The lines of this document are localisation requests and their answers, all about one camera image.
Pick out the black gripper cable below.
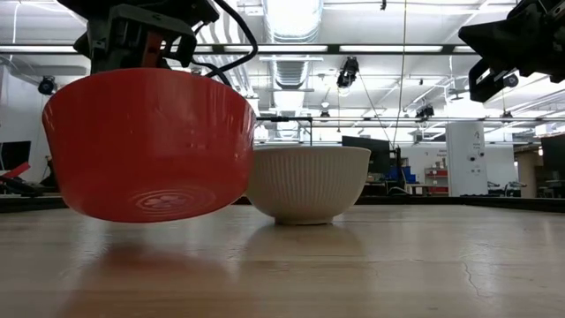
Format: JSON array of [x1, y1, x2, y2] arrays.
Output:
[[192, 0, 260, 88]]

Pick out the black background rig frame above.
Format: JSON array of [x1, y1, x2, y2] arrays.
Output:
[[254, 115, 315, 148]]

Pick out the red plastic bowl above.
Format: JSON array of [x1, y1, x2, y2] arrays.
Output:
[[41, 67, 258, 223]]

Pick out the dark monitor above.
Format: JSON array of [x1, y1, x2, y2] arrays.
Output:
[[540, 133, 565, 182]]

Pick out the red black equipment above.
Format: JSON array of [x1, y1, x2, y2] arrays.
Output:
[[0, 161, 58, 198]]

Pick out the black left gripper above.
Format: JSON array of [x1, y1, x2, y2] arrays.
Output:
[[56, 0, 221, 74]]

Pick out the blue boxes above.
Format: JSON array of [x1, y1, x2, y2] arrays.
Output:
[[388, 165, 418, 185]]

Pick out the black overhead frame bar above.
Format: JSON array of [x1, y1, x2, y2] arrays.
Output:
[[0, 42, 478, 56]]

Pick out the red shelf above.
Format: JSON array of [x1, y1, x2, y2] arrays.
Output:
[[424, 166, 449, 196]]

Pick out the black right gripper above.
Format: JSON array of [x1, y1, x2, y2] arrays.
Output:
[[458, 0, 565, 103]]

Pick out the white column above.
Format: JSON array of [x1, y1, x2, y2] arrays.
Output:
[[445, 120, 490, 197]]

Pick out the white ribbed bowl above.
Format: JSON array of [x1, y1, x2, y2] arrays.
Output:
[[245, 146, 373, 226]]

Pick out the black monitor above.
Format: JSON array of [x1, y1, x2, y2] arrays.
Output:
[[341, 135, 392, 174], [0, 140, 33, 171]]

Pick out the black hanging ceiling camera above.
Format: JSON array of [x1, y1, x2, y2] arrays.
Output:
[[335, 56, 360, 89]]

